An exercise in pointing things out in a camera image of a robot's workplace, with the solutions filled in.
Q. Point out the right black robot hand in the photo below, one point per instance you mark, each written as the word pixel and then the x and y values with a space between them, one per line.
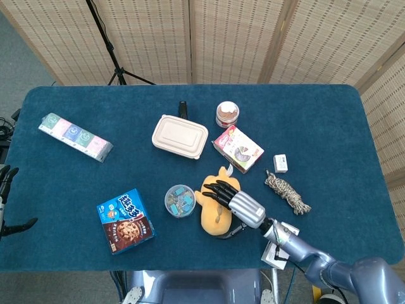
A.
pixel 248 209

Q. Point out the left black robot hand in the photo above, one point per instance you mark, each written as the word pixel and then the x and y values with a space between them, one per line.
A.
pixel 5 179

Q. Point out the yellow plush toy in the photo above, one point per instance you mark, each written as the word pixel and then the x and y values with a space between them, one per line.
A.
pixel 213 218

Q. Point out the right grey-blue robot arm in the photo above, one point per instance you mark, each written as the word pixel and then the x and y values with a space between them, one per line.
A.
pixel 348 272

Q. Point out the small white box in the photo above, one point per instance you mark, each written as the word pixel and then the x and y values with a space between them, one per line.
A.
pixel 280 163

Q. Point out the pink white snack box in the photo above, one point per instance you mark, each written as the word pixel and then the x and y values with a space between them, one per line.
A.
pixel 239 149

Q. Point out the clear jar of binder clips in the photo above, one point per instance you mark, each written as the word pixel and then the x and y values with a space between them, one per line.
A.
pixel 179 201

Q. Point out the grey metal table leg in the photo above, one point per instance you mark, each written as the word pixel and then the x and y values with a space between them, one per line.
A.
pixel 275 285

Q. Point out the pastel tissue multipack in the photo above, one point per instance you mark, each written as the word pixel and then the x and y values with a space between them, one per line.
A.
pixel 74 136

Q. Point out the grey-blue robot torso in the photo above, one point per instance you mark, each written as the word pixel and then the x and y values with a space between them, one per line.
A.
pixel 196 288

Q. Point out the clear jar with brown snack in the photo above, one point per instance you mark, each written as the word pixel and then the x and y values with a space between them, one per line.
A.
pixel 227 114

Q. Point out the beige lidded lunch box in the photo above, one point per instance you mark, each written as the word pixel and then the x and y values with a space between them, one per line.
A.
pixel 179 136

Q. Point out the yellow strip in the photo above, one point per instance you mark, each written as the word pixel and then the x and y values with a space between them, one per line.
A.
pixel 315 289

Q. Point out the blue tablecloth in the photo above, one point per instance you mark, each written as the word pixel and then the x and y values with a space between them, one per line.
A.
pixel 95 101

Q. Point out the blue chocolate cookie box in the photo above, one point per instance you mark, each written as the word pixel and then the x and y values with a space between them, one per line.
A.
pixel 126 223

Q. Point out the black tripod stand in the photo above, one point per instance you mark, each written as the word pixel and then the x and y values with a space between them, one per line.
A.
pixel 109 47

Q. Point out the bamboo folding screen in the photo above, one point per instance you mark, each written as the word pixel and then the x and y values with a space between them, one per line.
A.
pixel 237 38

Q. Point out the white perforated metal bracket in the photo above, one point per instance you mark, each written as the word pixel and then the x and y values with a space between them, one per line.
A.
pixel 132 296
pixel 268 297

